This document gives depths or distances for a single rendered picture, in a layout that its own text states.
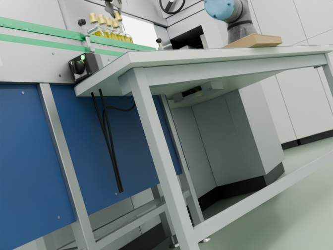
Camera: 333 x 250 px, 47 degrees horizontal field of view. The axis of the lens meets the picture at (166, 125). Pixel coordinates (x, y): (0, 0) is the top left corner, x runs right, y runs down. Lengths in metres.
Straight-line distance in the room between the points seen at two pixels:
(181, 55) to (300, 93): 4.21
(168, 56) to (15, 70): 0.45
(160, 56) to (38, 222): 0.59
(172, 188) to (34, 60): 0.56
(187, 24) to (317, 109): 2.91
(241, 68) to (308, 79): 3.82
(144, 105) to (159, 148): 0.13
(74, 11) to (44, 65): 0.79
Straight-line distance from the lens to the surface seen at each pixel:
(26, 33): 1.30
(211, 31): 2.81
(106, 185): 1.33
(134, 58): 1.12
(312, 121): 5.39
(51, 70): 1.27
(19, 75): 1.17
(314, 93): 5.38
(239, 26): 1.76
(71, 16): 1.98
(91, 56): 1.32
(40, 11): 1.88
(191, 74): 1.34
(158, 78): 1.22
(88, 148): 1.31
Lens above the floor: 0.44
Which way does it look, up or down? 4 degrees up
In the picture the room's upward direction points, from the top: 17 degrees counter-clockwise
